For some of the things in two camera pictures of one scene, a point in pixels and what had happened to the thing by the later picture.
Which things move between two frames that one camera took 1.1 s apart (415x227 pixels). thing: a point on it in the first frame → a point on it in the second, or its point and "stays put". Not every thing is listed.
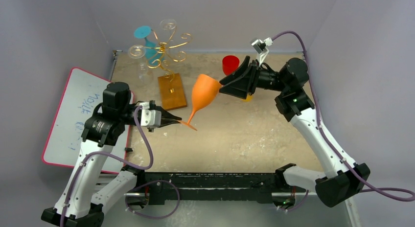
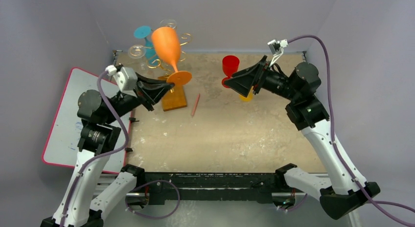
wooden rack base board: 172,92 stays put
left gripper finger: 166,122 → 150,96
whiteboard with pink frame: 82,92 stays put
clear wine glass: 168,24 stays put
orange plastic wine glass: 204,88 → 167,40
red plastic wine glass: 230,63 stays put
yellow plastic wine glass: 248,99 stays put
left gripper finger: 166,115 → 143,81
